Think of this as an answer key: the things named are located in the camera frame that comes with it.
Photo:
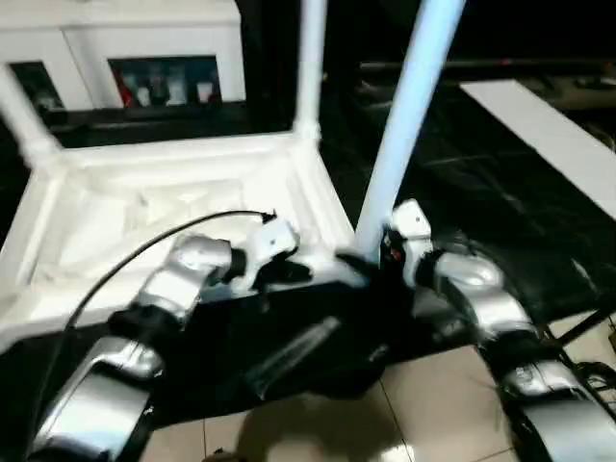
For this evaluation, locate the white plastic table leg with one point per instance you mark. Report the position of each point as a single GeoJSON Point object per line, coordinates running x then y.
{"type": "Point", "coordinates": [29, 120]}
{"type": "Point", "coordinates": [404, 120]}
{"type": "Point", "coordinates": [310, 62]}

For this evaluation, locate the white plastic table top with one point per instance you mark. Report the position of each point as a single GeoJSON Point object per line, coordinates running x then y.
{"type": "Point", "coordinates": [168, 192]}

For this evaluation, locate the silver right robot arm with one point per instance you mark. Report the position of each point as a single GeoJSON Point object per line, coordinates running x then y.
{"type": "Point", "coordinates": [481, 298]}

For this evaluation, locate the black table mat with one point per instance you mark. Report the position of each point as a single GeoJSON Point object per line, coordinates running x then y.
{"type": "Point", "coordinates": [505, 192]}

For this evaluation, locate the white flat board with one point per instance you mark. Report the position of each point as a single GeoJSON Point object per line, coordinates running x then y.
{"type": "Point", "coordinates": [544, 139]}

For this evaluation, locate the white mug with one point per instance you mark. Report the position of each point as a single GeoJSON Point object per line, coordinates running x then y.
{"type": "Point", "coordinates": [204, 91]}

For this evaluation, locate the black tripod leg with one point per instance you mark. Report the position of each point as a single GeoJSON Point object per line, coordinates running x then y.
{"type": "Point", "coordinates": [582, 327]}

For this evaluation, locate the long black pole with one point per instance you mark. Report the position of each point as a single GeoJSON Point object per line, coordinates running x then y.
{"type": "Point", "coordinates": [481, 65]}

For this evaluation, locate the white patterned figure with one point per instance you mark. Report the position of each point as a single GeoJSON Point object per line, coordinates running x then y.
{"type": "Point", "coordinates": [174, 91]}

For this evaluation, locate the small white cup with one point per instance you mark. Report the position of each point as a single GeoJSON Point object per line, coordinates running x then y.
{"type": "Point", "coordinates": [143, 96]}

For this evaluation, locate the red white bottle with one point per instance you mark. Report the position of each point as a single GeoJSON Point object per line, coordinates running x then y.
{"type": "Point", "coordinates": [126, 91]}

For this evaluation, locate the black fabric covered furniture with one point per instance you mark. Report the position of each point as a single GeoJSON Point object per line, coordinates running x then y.
{"type": "Point", "coordinates": [481, 24]}

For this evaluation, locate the white glass-door cabinet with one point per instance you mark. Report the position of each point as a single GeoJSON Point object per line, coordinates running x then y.
{"type": "Point", "coordinates": [72, 33]}

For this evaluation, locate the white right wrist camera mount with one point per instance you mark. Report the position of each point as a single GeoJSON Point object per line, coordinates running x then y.
{"type": "Point", "coordinates": [411, 226]}

